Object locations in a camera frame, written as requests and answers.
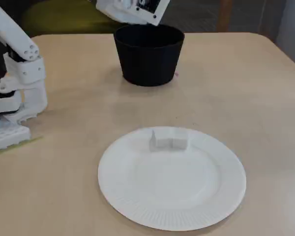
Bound white cube block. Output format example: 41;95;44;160
171;131;189;150
149;129;173;152

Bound black pot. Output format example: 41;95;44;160
113;24;185;87

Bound brown wooden post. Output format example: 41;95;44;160
217;0;236;32

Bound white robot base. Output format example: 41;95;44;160
0;120;31;153

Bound white paper plate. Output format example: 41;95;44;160
97;126;247;232

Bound green tape strip under base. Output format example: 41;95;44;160
0;136;44;158

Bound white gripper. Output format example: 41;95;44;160
95;0;172;27

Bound olive green chair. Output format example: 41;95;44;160
22;0;148;35

